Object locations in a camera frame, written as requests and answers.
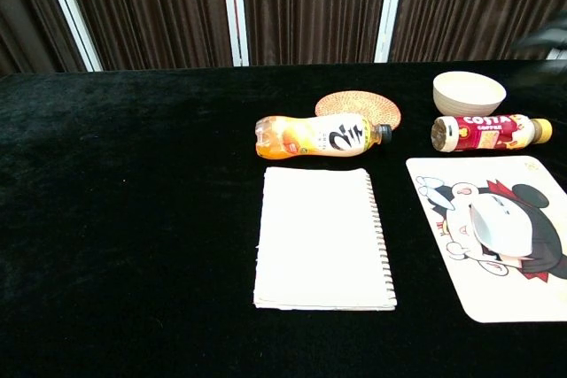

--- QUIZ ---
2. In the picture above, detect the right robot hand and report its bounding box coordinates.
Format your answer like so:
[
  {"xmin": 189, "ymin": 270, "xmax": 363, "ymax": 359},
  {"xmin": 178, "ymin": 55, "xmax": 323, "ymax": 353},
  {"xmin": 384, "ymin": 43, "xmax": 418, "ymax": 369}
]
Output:
[{"xmin": 510, "ymin": 9, "xmax": 567, "ymax": 51}]

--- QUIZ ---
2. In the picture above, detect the white computer mouse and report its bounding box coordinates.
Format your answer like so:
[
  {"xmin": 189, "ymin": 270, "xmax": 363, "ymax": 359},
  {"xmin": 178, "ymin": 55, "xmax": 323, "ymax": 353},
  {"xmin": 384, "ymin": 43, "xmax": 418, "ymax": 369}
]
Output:
[{"xmin": 469, "ymin": 193, "xmax": 540, "ymax": 259}]

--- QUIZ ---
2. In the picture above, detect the cartoon print mouse pad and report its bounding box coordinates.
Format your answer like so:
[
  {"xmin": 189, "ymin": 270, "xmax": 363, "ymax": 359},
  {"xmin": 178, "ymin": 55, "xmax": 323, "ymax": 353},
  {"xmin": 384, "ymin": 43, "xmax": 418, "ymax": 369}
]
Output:
[{"xmin": 405, "ymin": 155, "xmax": 567, "ymax": 324}]

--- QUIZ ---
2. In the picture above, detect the white ceramic bowl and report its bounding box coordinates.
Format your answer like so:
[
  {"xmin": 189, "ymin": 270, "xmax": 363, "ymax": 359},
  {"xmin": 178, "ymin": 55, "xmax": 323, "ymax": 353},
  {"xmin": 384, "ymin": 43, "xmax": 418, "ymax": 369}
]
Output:
[{"xmin": 431, "ymin": 70, "xmax": 508, "ymax": 118}]

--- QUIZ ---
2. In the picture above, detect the red Costa coffee bottle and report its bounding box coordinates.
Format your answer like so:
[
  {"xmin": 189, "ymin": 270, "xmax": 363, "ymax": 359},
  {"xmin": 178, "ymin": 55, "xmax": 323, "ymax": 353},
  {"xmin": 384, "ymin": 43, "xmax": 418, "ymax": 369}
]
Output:
[{"xmin": 430, "ymin": 113, "xmax": 554, "ymax": 153}]

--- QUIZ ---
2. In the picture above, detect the round woven rattan coaster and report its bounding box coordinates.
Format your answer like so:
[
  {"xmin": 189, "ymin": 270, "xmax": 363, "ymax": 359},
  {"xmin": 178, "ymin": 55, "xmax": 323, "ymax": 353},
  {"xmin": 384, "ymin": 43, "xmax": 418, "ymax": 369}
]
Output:
[{"xmin": 314, "ymin": 89, "xmax": 402, "ymax": 132}]

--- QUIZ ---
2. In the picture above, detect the orange juice bottle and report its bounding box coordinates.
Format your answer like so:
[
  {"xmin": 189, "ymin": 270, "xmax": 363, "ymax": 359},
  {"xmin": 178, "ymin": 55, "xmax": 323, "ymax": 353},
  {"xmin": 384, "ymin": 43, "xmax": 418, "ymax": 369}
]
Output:
[{"xmin": 254, "ymin": 113, "xmax": 394, "ymax": 159}]

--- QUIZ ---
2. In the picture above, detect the white spiral notebook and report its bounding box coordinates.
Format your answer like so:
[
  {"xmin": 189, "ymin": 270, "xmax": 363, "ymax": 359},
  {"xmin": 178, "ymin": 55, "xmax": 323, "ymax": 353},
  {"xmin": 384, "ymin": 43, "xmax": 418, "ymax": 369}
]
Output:
[{"xmin": 252, "ymin": 166, "xmax": 398, "ymax": 312}]

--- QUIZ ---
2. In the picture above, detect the black velvet tablecloth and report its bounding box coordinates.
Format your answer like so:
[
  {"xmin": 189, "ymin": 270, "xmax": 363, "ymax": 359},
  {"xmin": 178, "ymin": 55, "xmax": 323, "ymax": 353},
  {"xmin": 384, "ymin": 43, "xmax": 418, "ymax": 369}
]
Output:
[{"xmin": 0, "ymin": 58, "xmax": 567, "ymax": 378}]

